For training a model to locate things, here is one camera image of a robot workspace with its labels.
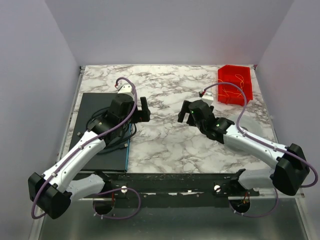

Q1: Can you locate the white cable spool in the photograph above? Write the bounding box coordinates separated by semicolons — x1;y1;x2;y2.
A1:
224;115;264;155

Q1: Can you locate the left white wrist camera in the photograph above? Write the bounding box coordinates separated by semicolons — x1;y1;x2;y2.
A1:
117;83;133;96

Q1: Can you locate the red plastic bin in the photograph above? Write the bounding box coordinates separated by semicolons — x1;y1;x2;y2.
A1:
217;64;254;107

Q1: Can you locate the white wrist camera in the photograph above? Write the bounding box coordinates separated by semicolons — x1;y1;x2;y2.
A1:
199;91;214;107
117;83;133;96

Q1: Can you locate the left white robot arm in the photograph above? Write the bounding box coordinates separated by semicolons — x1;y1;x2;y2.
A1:
27;93;151;220

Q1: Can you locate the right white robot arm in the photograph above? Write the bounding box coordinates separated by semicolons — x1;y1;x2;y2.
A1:
177;100;310;196

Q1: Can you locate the thin yellow wire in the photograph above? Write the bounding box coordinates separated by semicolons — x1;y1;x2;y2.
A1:
216;74;247;100

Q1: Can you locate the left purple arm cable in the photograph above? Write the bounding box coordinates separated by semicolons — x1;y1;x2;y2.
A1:
30;77;138;220

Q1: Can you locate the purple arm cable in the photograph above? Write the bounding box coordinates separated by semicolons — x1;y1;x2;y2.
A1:
199;82;313;188
30;77;138;220

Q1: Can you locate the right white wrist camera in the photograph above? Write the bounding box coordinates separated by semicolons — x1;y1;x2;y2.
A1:
199;91;214;107

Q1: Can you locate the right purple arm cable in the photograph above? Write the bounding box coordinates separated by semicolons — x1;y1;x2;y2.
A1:
199;82;313;188

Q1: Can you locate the black usb cable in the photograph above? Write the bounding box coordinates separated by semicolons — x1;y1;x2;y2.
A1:
86;109;137;156

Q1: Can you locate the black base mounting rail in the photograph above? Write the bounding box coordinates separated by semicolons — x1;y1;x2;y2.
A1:
92;170;259;219

